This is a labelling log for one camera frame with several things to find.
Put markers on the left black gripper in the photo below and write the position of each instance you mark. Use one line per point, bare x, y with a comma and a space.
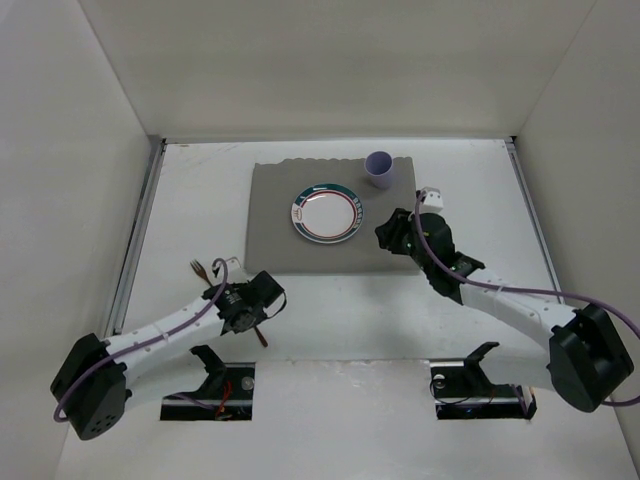
220, 293

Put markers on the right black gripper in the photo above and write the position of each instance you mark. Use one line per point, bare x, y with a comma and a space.
391, 234

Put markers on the brown wooden spoon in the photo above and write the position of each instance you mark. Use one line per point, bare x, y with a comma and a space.
261, 337

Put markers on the brown wooden fork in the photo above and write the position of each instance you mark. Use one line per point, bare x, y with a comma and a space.
200, 271

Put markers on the purple plastic cup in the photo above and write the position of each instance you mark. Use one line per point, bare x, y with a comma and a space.
379, 167

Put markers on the white plate with green rim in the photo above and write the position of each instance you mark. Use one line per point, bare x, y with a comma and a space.
327, 213

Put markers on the grey cloth napkin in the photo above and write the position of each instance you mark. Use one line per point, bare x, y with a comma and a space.
274, 245

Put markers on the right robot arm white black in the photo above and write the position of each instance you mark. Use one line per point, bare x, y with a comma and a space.
586, 359

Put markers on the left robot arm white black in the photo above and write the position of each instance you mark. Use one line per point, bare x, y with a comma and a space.
101, 379

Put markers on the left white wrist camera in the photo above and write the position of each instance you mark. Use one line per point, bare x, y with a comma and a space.
236, 273

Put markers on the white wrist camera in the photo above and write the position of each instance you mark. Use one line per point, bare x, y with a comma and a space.
431, 200
236, 273

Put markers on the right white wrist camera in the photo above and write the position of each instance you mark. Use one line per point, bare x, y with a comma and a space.
431, 200

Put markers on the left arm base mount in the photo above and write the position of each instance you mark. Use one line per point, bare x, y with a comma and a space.
225, 395

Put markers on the left aluminium table rail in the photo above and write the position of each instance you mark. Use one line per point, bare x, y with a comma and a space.
117, 306

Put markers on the aluminium table rail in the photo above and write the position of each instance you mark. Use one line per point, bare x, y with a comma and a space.
510, 143
117, 306

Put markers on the right aluminium table rail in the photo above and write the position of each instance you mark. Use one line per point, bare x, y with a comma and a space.
510, 143

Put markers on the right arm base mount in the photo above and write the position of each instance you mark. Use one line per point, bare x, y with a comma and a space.
461, 390

